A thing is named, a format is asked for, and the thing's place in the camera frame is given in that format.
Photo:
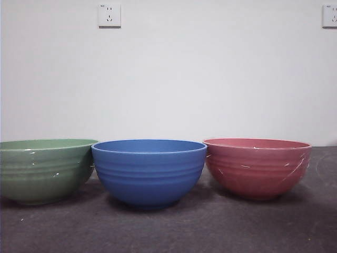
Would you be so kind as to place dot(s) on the red ribbed bowl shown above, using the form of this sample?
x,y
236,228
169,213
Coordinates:
x,y
258,174

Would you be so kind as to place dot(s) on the green ribbed bowl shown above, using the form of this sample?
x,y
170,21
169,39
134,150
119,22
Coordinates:
x,y
42,174

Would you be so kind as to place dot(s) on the blue ribbed bowl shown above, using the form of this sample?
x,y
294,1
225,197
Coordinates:
x,y
148,179

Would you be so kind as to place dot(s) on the white wall socket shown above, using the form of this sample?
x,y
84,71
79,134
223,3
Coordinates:
x,y
330,17
109,16

